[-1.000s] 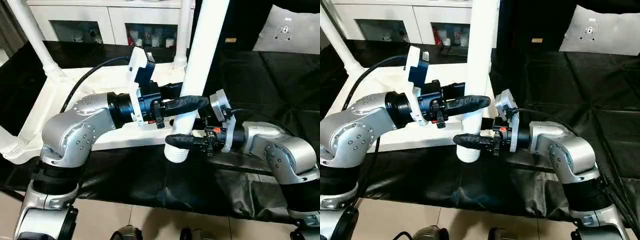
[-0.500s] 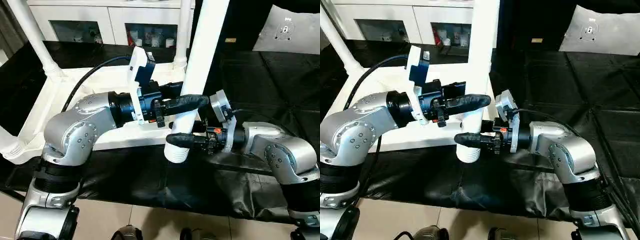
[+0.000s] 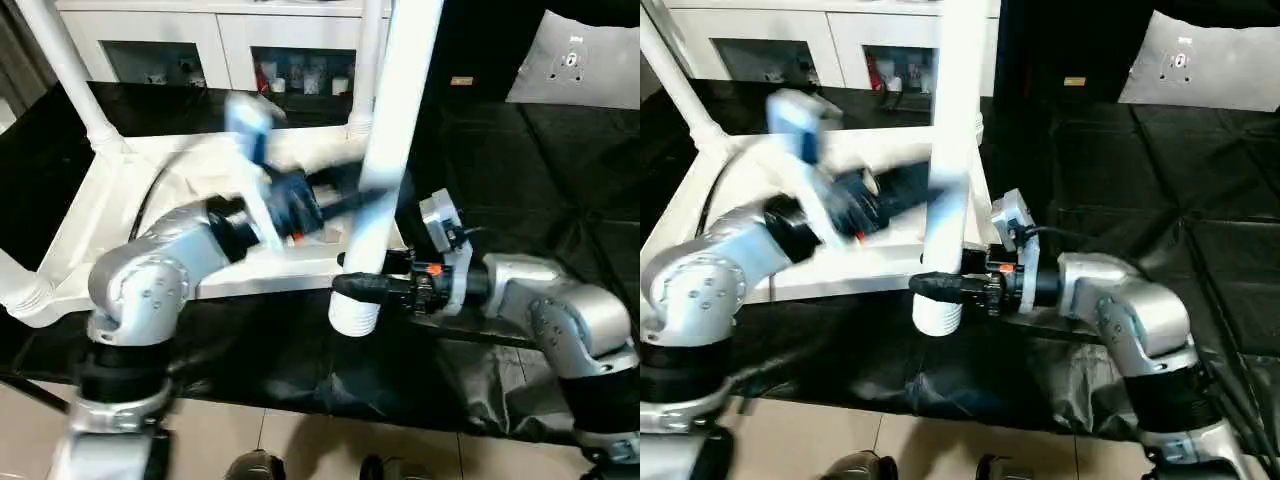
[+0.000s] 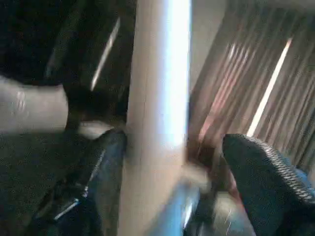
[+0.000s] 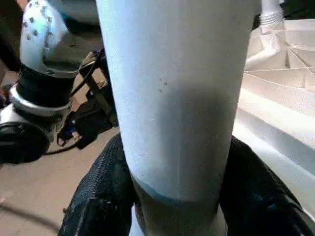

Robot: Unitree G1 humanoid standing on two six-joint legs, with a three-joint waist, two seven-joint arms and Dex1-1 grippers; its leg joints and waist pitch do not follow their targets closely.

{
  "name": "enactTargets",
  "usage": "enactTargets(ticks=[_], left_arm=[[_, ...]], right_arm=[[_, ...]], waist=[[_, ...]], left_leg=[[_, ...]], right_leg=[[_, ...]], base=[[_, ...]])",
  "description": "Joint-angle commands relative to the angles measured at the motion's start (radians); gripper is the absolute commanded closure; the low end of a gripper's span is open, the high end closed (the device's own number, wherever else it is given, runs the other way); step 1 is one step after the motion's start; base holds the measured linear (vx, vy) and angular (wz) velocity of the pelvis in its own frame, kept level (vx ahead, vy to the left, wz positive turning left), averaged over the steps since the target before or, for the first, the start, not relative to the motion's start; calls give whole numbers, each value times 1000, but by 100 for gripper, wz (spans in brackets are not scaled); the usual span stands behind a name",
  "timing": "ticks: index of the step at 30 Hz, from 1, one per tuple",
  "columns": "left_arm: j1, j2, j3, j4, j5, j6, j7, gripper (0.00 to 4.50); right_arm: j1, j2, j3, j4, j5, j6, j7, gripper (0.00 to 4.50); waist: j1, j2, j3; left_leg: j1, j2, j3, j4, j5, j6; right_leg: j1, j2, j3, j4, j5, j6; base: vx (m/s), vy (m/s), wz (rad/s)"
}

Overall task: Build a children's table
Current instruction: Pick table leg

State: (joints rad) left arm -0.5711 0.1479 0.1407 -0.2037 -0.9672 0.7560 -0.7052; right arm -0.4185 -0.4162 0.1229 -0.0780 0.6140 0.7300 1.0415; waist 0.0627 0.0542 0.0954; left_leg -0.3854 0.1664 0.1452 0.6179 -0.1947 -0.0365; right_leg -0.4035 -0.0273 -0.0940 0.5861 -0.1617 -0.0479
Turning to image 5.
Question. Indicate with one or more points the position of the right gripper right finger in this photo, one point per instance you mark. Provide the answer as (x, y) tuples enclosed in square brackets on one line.
[(258, 196)]

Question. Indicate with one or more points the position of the white plastic table leg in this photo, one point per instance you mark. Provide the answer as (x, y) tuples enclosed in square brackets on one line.
[(177, 98), (272, 12)]

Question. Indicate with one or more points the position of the white plastic table top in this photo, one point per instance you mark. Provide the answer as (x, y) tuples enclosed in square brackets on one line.
[(275, 110)]

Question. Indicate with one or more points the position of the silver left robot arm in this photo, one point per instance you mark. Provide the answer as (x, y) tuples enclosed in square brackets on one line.
[(39, 37)]

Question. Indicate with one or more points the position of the black metal support frame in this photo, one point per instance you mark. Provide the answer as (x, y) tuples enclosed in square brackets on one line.
[(98, 98)]

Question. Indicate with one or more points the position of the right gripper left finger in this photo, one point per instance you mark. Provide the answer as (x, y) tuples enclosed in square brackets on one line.
[(103, 191)]

